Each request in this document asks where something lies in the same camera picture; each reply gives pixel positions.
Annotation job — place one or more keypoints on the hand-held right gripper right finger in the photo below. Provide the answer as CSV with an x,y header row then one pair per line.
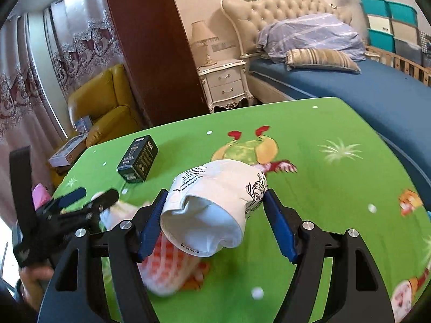
x,y
281,228

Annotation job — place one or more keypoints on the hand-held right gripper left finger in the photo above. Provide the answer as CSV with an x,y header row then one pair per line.
x,y
153,228

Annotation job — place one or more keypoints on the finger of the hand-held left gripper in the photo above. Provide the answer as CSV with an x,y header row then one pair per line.
x,y
72,197
104,199

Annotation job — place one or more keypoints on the white foam scraps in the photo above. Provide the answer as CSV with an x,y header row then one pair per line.
x,y
116,213

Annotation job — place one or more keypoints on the waste bin with pink bag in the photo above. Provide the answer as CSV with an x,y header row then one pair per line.
x,y
40,195

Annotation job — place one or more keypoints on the red white foam fruit net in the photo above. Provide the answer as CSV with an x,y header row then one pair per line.
x,y
168,269

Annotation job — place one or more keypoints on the white paper cup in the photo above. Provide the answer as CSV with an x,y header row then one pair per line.
x,y
215,188

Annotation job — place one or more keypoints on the person's left hand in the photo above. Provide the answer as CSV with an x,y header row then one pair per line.
x,y
33,282

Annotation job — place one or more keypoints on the flat cardboard box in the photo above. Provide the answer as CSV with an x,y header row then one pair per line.
x,y
67,151

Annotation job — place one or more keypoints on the dark green box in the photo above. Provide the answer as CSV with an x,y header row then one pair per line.
x,y
138,159

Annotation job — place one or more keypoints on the green printed tablecloth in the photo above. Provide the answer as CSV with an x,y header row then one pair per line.
x,y
336,181

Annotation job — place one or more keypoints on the small blue picture box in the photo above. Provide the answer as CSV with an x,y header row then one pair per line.
x,y
82,124

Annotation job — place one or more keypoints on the yellow leather armchair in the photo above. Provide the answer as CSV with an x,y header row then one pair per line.
x,y
107,107

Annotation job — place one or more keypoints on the lace patterned curtain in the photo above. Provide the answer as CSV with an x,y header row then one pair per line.
x,y
67,57

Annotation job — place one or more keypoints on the cream carved nightstand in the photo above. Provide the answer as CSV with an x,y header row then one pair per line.
x,y
225,84

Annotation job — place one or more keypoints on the dark brown wooden wardrobe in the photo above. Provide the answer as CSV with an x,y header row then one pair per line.
x,y
151,47

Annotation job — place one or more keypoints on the blue mattress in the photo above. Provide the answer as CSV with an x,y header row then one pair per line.
x,y
370,94

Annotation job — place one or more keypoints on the brown striped pillow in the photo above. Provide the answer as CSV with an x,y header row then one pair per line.
x,y
323,59

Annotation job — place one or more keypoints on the beige table lamp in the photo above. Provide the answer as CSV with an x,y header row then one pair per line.
x,y
203,37

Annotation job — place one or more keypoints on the purple striped duvet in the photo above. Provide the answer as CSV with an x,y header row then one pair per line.
x,y
309,35

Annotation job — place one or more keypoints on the beige tufted bed headboard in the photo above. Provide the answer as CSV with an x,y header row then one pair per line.
x,y
286,6

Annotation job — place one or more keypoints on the stack of plastic storage boxes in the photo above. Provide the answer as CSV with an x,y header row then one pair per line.
x,y
390,27

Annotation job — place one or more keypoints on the black white checkered bag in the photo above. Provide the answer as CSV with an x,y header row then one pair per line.
x,y
426,42

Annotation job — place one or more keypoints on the wall switch panel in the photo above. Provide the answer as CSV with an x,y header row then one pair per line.
x,y
225,44

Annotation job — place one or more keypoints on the wooden bed rail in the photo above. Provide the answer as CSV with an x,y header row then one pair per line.
x,y
404,62

